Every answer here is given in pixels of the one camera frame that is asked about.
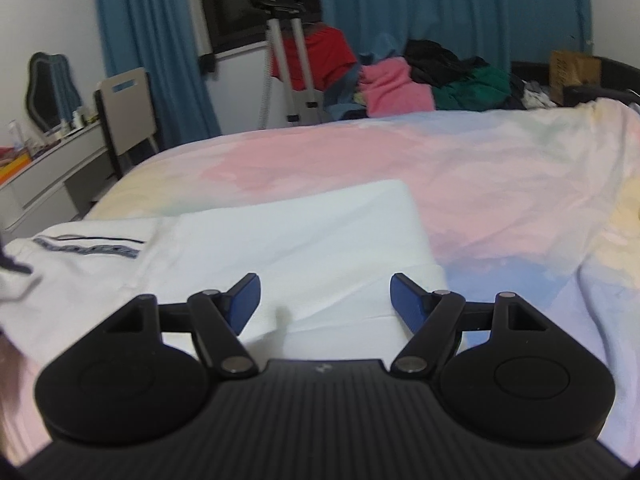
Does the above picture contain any silver tripod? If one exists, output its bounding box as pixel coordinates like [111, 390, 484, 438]
[244, 0, 327, 129]

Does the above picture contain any white garment with printed band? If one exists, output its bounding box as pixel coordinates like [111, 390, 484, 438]
[0, 179, 469, 377]

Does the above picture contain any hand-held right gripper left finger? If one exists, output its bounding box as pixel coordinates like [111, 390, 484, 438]
[104, 272, 262, 377]

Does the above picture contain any green garment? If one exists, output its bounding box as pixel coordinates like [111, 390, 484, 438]
[432, 67, 514, 111]

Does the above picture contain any pink garment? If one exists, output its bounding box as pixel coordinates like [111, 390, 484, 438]
[359, 56, 437, 117]

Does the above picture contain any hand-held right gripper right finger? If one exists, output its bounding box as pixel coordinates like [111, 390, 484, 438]
[389, 272, 549, 377]

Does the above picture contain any white desk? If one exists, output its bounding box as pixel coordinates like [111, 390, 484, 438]
[0, 121, 121, 234]

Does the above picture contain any black framed mirror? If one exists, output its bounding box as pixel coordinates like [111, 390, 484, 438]
[27, 51, 84, 134]

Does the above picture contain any black garment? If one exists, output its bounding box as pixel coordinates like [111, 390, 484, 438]
[402, 39, 492, 89]

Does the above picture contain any white patterned cloth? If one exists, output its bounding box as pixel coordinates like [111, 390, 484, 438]
[522, 82, 558, 109]

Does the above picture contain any dark window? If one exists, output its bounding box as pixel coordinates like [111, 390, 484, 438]
[194, 0, 322, 55]

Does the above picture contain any red garment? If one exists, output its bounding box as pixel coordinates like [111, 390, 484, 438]
[270, 24, 359, 92]

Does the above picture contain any blue garment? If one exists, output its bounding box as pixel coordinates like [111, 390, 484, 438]
[322, 66, 372, 122]

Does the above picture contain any cardboard box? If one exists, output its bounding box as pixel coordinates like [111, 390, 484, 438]
[549, 50, 604, 106]

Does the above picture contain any black bed frame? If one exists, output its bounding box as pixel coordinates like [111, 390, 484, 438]
[510, 57, 640, 106]

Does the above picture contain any blue curtain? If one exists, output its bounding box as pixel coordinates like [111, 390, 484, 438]
[315, 0, 594, 62]
[95, 0, 224, 154]

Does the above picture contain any grey chair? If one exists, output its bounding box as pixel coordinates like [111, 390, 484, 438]
[93, 66, 162, 181]

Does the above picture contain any pastel bed sheet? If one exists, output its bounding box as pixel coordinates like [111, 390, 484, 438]
[0, 97, 640, 467]

